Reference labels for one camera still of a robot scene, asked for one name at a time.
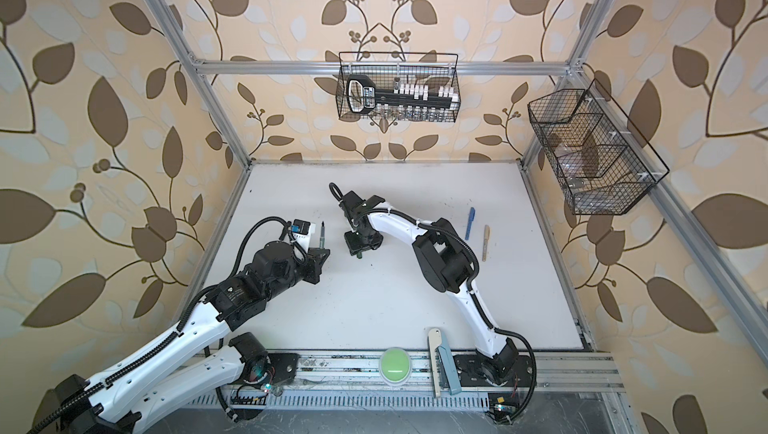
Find black wire basket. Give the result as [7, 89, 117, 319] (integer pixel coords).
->
[527, 80, 670, 215]
[335, 50, 461, 123]

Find green round button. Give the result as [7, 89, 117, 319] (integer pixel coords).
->
[378, 347, 412, 386]

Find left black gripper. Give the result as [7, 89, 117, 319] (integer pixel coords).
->
[263, 244, 332, 304]

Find tan pen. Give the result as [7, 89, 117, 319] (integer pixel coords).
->
[481, 224, 491, 262]

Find grey teal tool holder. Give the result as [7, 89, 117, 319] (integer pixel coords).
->
[427, 328, 462, 398]

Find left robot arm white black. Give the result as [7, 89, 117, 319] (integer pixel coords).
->
[30, 217, 330, 433]

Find aluminium frame rails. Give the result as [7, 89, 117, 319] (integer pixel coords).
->
[159, 0, 767, 433]

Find blue pen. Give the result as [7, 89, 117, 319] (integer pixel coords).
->
[464, 206, 476, 241]

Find black bit set case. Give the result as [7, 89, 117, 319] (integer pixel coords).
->
[341, 74, 461, 114]

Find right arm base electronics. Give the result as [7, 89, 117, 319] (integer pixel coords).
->
[454, 353, 538, 425]

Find black wire basket right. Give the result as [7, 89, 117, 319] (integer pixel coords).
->
[527, 80, 670, 215]

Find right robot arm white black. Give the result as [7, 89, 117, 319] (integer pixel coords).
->
[329, 182, 538, 387]

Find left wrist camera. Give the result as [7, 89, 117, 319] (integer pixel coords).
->
[289, 219, 316, 251]

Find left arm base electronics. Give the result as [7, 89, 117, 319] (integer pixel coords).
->
[215, 352, 300, 423]

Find black wire basket back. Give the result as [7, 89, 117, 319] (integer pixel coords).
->
[335, 50, 461, 123]

